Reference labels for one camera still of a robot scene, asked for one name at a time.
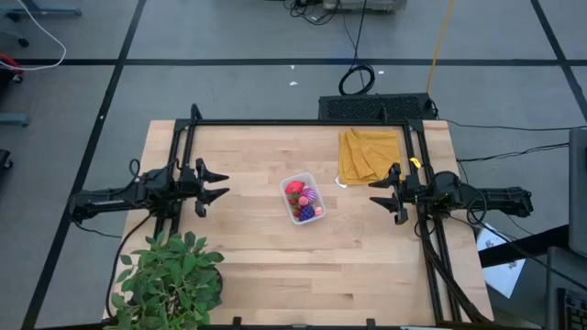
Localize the white cable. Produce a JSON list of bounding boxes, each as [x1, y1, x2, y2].
[[0, 0, 68, 72]]

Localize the grey furniture leg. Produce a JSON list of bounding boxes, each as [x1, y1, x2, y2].
[[0, 113, 31, 128]]

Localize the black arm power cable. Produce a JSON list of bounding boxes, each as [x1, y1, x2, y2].
[[105, 213, 155, 320]]

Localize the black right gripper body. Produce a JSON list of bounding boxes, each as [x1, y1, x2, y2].
[[392, 162, 436, 226]]

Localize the thin black floor cable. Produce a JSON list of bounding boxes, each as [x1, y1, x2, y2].
[[456, 142, 570, 163], [442, 117, 587, 131]]

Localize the grey monitor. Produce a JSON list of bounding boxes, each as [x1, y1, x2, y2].
[[568, 126, 587, 258]]

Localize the folded yellow cloth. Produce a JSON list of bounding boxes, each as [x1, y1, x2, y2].
[[338, 127, 404, 187]]

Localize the red object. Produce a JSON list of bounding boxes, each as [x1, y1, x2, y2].
[[0, 52, 25, 84]]

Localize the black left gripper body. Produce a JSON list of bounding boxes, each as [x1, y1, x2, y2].
[[181, 158, 207, 219]]

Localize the green potted plant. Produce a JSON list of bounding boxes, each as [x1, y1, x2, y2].
[[103, 230, 226, 330]]

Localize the black coiled cable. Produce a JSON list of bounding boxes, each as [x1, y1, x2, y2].
[[338, 0, 377, 96]]

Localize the grey desk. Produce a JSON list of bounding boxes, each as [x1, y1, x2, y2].
[[544, 246, 587, 330]]

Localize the black cable tangle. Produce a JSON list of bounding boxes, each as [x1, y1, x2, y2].
[[284, 0, 343, 27]]

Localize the clear plastic tupperware container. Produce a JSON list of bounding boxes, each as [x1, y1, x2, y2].
[[279, 170, 327, 226]]

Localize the black flat bar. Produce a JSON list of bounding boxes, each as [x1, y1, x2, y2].
[[476, 224, 570, 270]]

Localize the grey equipment box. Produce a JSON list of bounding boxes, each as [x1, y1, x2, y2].
[[322, 0, 408, 13]]

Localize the white paper sheet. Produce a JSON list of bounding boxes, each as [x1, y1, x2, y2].
[[476, 223, 526, 299]]

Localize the thick yellow cable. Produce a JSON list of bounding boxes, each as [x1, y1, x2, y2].
[[426, 0, 456, 94]]

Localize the grey furniture base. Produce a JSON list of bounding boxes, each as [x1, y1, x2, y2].
[[0, 0, 83, 22]]

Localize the black keyboard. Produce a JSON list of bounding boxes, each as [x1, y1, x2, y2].
[[557, 287, 587, 330]]

